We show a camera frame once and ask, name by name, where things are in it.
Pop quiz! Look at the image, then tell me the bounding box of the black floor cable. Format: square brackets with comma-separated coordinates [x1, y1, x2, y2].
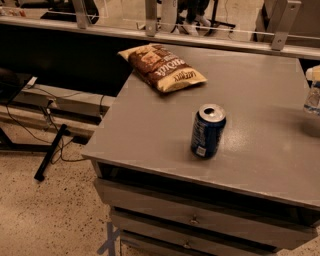
[4, 84, 107, 164]

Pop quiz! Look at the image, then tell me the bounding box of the grey low shelf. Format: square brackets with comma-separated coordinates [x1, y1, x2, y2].
[14, 84, 115, 124]

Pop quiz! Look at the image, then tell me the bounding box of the blue pepsi can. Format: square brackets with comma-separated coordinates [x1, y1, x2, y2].
[191, 104, 226, 159]

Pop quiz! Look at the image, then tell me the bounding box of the black floor stand bar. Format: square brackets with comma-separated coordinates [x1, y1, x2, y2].
[34, 124, 67, 182]

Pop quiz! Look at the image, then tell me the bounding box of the brown yellow chips bag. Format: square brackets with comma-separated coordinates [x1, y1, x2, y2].
[119, 44, 207, 93]

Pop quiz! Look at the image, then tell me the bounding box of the metal guard rail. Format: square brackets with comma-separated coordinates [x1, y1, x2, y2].
[0, 15, 320, 60]

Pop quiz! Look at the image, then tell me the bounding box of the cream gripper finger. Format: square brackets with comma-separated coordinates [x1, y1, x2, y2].
[305, 65, 320, 82]

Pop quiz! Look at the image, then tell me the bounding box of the grey drawer cabinet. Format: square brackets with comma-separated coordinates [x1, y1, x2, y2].
[92, 161, 320, 256]

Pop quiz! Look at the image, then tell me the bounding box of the blue silver redbull can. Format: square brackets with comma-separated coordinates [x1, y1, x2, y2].
[304, 81, 320, 116]

